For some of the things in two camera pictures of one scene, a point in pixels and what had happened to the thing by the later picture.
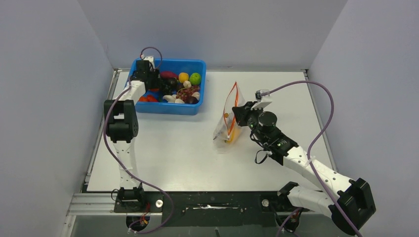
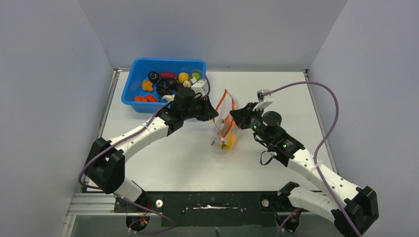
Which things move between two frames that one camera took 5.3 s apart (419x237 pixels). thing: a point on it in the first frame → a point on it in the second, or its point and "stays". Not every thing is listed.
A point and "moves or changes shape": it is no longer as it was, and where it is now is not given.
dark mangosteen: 172,83 stays
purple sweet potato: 168,74 stays
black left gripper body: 153,75 → 194,109
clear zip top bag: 228,132 moves or changes shape
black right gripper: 242,113 stays
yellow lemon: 183,77 stays
